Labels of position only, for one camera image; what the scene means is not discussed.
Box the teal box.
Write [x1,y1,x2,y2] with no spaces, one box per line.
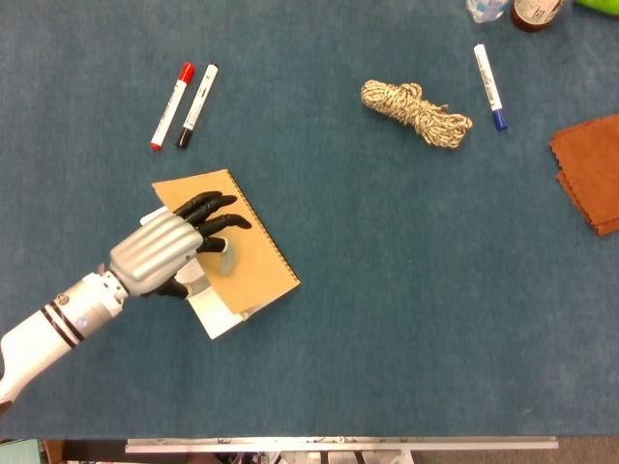
[0,438,44,464]

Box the black-capped whiteboard marker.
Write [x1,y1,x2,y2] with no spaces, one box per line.
[174,63,220,150]

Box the bright green object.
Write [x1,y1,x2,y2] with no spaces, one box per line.
[573,0,619,18]

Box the brown folded cloth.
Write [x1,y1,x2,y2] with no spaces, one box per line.
[548,113,619,238]

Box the aluminium frame rail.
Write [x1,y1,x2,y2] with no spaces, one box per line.
[124,436,560,454]

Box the blue-capped whiteboard marker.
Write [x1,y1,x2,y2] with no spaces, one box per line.
[473,43,510,132]

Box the blue felt table mat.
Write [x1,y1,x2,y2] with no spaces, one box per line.
[0,0,619,441]

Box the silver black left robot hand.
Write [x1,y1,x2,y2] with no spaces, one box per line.
[108,190,253,300]

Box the tan spiral-bound notebook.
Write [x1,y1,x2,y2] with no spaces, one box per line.
[139,168,302,341]

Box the clear plastic water bottle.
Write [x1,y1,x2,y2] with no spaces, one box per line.
[465,0,512,23]

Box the brown glass bottle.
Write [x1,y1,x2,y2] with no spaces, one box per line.
[510,0,566,34]

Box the red-capped whiteboard marker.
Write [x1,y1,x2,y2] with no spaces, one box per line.
[149,61,196,153]

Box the beige twisted rope bundle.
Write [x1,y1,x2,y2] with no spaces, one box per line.
[360,79,474,150]

